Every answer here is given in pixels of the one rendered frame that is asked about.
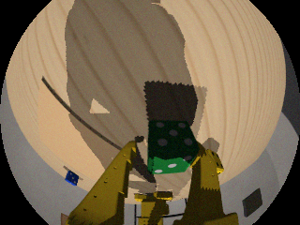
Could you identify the green die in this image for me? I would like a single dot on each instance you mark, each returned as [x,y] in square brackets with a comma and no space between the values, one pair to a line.
[171,146]

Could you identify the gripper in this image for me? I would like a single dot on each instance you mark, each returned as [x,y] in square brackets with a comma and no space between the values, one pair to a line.
[105,202]

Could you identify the yellow die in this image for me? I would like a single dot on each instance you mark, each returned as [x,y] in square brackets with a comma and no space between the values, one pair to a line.
[215,157]

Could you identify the blue die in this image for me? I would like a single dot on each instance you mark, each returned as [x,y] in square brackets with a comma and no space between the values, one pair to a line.
[72,178]

